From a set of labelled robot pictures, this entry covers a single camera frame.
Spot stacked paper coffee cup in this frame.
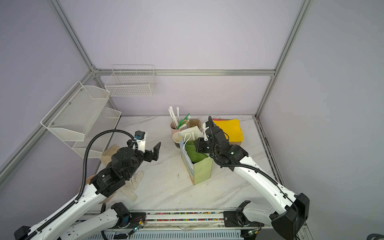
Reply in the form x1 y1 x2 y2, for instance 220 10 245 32
172 132 180 149

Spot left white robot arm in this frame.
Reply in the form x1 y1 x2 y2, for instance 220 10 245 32
14 130 161 240

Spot aluminium frame rail base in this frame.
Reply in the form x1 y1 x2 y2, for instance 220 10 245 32
53 208 314 240

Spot brown pulp cup carriers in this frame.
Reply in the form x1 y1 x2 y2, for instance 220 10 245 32
187 119 202 131

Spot white mesh two-tier shelf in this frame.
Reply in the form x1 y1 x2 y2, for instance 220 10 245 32
41 82 121 157

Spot cardboard napkin box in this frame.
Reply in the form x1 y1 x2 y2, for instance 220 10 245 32
229 140 242 146

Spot yellow napkin stack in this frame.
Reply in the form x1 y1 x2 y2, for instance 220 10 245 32
213 119 244 142

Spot pink straw holder cup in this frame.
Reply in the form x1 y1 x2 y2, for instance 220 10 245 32
170 122 183 135

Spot green napkin stack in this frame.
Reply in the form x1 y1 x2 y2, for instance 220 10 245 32
185 141 208 164

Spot green paper gift bag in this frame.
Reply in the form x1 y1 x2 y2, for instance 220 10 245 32
179 127 213 185

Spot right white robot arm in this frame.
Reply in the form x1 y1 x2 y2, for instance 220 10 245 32
194 117 310 240

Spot white wire basket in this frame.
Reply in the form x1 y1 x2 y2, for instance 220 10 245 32
105 65 157 97

